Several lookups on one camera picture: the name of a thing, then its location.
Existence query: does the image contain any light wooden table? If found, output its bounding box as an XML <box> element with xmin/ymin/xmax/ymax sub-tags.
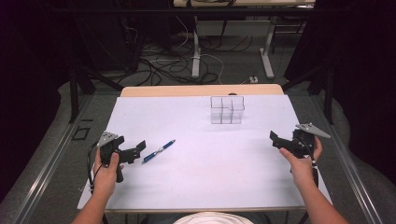
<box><xmin>81</xmin><ymin>83</ymin><xmax>332</xmax><ymax>215</ymax></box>

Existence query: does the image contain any aluminium floor rail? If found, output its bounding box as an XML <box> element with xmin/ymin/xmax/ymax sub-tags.
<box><xmin>10</xmin><ymin>92</ymin><xmax>94</xmax><ymax>224</ymax></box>
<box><xmin>309</xmin><ymin>92</ymin><xmax>382</xmax><ymax>224</ymax></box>

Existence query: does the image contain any clear acrylic pen organizer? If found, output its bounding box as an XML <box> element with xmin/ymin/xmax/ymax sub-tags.
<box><xmin>209</xmin><ymin>95</ymin><xmax>246</xmax><ymax>125</ymax></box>

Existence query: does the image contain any white table cover sheet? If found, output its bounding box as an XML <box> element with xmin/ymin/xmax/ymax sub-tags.
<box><xmin>77</xmin><ymin>93</ymin><xmax>333</xmax><ymax>211</ymax></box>

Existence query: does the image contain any black metal stand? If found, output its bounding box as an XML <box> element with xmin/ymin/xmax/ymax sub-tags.
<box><xmin>281</xmin><ymin>62</ymin><xmax>335</xmax><ymax>125</ymax></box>
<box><xmin>68</xmin><ymin>60</ymin><xmax>124</xmax><ymax>124</ymax></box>

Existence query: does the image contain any blue pen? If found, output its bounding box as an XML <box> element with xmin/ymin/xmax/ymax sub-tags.
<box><xmin>141</xmin><ymin>139</ymin><xmax>177</xmax><ymax>165</ymax></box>

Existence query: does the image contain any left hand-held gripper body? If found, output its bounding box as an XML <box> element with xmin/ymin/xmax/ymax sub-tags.
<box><xmin>96</xmin><ymin>131</ymin><xmax>138</xmax><ymax>184</ymax></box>

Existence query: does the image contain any right hand-held gripper cable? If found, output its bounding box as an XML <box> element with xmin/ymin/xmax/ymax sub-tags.
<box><xmin>298</xmin><ymin>136</ymin><xmax>320</xmax><ymax>189</ymax></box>

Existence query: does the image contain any person's white shirt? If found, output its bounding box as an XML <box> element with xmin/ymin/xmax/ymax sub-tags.
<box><xmin>173</xmin><ymin>211</ymin><xmax>255</xmax><ymax>224</ymax></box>

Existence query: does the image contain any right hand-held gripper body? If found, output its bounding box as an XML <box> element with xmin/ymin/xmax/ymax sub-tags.
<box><xmin>281</xmin><ymin>122</ymin><xmax>332</xmax><ymax>160</ymax></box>

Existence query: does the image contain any left hand-held gripper cable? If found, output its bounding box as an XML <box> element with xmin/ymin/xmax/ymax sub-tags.
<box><xmin>86</xmin><ymin>141</ymin><xmax>105</xmax><ymax>194</ymax></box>

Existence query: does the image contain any tangle of floor cables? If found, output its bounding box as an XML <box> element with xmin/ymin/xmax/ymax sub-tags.
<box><xmin>120</xmin><ymin>15</ymin><xmax>255</xmax><ymax>87</ymax></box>

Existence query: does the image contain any person's left hand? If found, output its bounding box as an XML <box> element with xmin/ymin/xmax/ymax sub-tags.
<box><xmin>92</xmin><ymin>148</ymin><xmax>125</xmax><ymax>200</ymax></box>

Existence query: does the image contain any white desk leg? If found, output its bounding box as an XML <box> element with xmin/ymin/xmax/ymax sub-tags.
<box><xmin>259</xmin><ymin>16</ymin><xmax>278</xmax><ymax>79</ymax></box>
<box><xmin>191</xmin><ymin>16</ymin><xmax>202</xmax><ymax>78</ymax></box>

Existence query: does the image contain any person's right hand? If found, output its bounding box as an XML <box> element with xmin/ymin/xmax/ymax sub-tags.
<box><xmin>278</xmin><ymin>136</ymin><xmax>323</xmax><ymax>191</ymax></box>

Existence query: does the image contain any hand-held gripper cable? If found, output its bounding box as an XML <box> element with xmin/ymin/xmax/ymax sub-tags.
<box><xmin>298</xmin><ymin>136</ymin><xmax>320</xmax><ymax>189</ymax></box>
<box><xmin>86</xmin><ymin>141</ymin><xmax>105</xmax><ymax>194</ymax></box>

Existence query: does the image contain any light desk top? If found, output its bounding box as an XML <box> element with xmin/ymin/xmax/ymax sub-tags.
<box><xmin>173</xmin><ymin>0</ymin><xmax>316</xmax><ymax>8</ymax></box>

